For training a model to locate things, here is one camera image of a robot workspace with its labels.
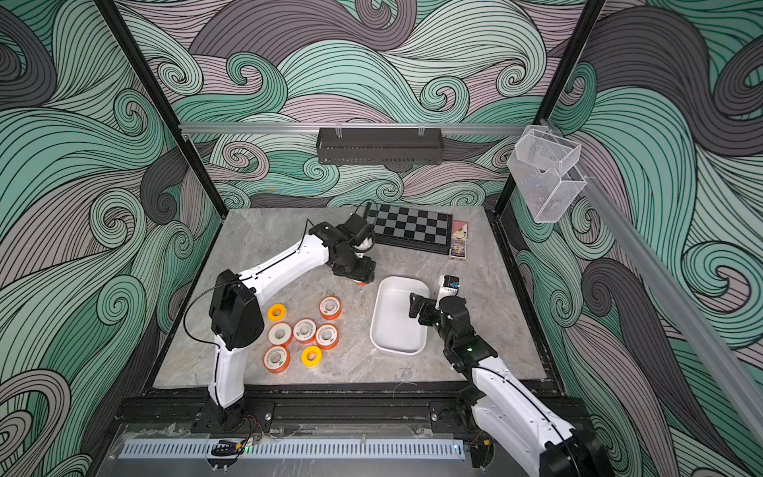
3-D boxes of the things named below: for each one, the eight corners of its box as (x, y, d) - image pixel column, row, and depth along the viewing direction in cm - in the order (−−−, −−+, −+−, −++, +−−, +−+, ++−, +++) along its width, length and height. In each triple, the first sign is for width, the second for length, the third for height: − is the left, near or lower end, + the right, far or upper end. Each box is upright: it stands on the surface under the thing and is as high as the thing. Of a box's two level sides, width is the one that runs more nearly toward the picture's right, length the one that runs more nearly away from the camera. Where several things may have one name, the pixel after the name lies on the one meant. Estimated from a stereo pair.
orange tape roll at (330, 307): (317, 320, 92) (316, 317, 91) (320, 299, 97) (319, 295, 95) (341, 320, 92) (340, 317, 91) (342, 299, 97) (342, 295, 95)
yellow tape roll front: (301, 366, 83) (300, 363, 82) (304, 349, 87) (302, 346, 85) (321, 366, 83) (319, 363, 82) (323, 349, 87) (321, 346, 85)
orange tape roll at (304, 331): (292, 344, 88) (290, 340, 85) (296, 322, 92) (294, 318, 90) (314, 344, 88) (313, 340, 85) (317, 322, 92) (316, 318, 90)
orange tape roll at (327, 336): (315, 349, 86) (313, 346, 84) (318, 327, 91) (316, 323, 89) (338, 349, 86) (337, 346, 84) (340, 327, 91) (339, 323, 89)
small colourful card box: (449, 257, 109) (450, 252, 106) (452, 223, 120) (453, 218, 118) (464, 260, 108) (466, 255, 106) (466, 226, 119) (468, 221, 117)
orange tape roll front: (263, 373, 82) (260, 370, 80) (268, 349, 86) (266, 346, 84) (288, 373, 82) (285, 370, 80) (292, 349, 86) (290, 346, 84)
